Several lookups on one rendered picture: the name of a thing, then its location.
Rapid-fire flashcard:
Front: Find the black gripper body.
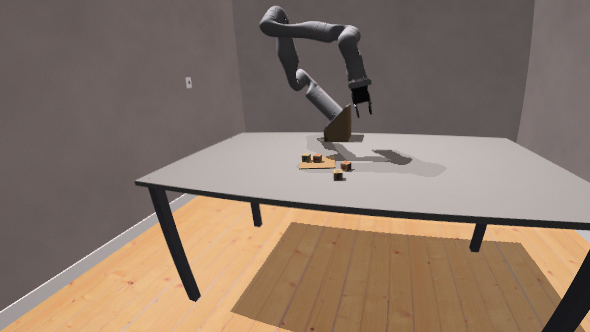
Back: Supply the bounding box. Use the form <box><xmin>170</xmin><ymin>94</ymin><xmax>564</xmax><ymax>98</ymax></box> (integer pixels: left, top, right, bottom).
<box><xmin>347</xmin><ymin>66</ymin><xmax>372</xmax><ymax>104</ymax></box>

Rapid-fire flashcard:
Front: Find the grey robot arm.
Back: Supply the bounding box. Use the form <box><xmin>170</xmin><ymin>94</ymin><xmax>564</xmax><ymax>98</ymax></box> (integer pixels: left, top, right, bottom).
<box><xmin>260</xmin><ymin>6</ymin><xmax>364</xmax><ymax>121</ymax></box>

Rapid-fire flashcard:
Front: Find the tan square mat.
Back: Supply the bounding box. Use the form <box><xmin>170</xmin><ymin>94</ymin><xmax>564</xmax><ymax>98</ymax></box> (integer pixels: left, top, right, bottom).
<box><xmin>299</xmin><ymin>156</ymin><xmax>336</xmax><ymax>169</ymax></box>

